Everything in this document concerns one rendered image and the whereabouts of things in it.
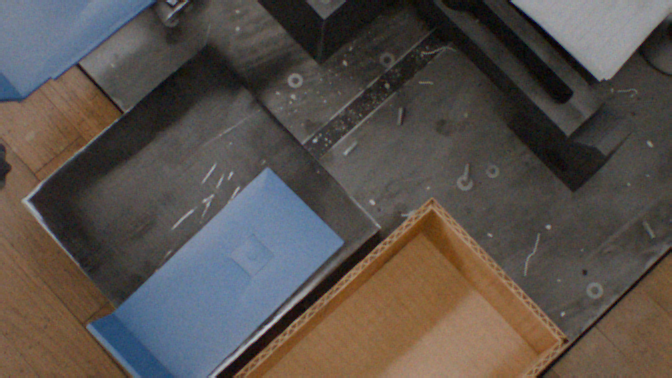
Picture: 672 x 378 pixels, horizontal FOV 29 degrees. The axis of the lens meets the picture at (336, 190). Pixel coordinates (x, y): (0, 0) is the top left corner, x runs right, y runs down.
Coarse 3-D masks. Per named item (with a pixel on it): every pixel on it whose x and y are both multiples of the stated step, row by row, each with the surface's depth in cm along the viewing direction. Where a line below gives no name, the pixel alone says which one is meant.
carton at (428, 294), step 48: (384, 240) 79; (432, 240) 85; (336, 288) 78; (384, 288) 84; (432, 288) 85; (480, 288) 84; (288, 336) 77; (336, 336) 84; (384, 336) 84; (432, 336) 84; (480, 336) 84; (528, 336) 82
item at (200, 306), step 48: (240, 192) 84; (288, 192) 84; (192, 240) 83; (240, 240) 83; (288, 240) 83; (336, 240) 83; (144, 288) 82; (192, 288) 82; (240, 288) 82; (288, 288) 82; (96, 336) 79; (144, 336) 81; (192, 336) 81; (240, 336) 81
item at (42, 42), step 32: (0, 0) 79; (32, 0) 79; (64, 0) 80; (96, 0) 80; (128, 0) 80; (0, 32) 79; (32, 32) 79; (64, 32) 79; (96, 32) 79; (0, 64) 78; (32, 64) 78; (0, 96) 76
